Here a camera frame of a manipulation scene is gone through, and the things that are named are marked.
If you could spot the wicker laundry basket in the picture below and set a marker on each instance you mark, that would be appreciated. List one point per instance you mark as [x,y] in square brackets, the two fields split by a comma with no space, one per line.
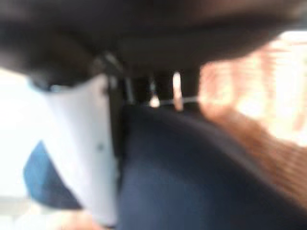
[263,83]

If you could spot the blue garment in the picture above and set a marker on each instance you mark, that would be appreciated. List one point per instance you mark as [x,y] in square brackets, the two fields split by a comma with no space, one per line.
[180,179]

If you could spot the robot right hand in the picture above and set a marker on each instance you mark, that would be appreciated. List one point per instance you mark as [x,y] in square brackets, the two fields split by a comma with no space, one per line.
[144,28]

